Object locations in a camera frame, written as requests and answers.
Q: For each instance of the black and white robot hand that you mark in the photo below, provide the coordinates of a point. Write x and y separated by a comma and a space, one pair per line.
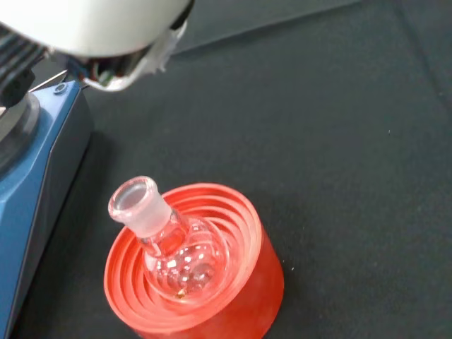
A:
99, 24

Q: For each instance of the black bench cloth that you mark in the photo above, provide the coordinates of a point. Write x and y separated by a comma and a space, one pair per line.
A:
318, 141

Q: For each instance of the blue base laboratory heater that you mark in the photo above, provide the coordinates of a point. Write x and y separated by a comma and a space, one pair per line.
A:
35, 183

